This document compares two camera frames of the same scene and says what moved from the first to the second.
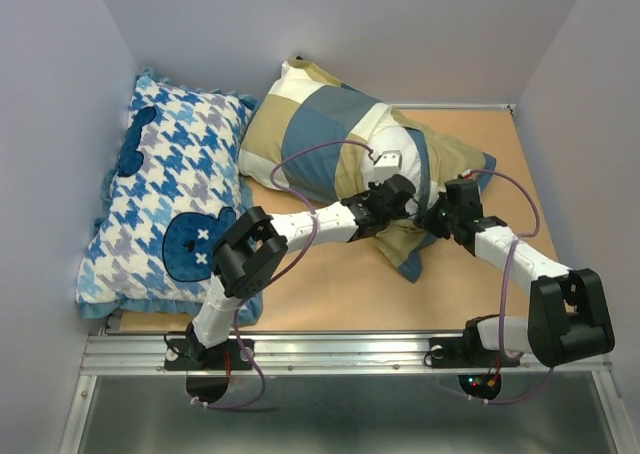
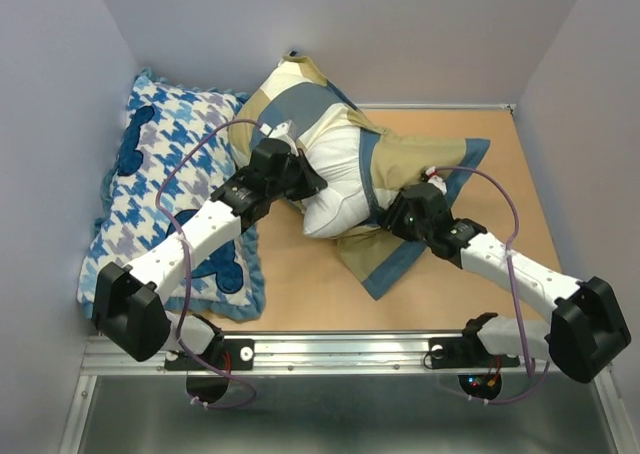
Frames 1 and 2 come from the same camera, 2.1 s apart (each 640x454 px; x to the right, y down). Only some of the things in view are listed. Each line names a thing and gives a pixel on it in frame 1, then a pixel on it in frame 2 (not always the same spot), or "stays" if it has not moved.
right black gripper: x=430 y=219 -> x=392 y=218
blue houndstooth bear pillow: x=174 y=185 stays
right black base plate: x=467 y=352 stays
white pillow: x=395 y=139 -> x=333 y=148
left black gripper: x=399 y=212 -> x=309 y=183
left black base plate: x=185 y=354 stays
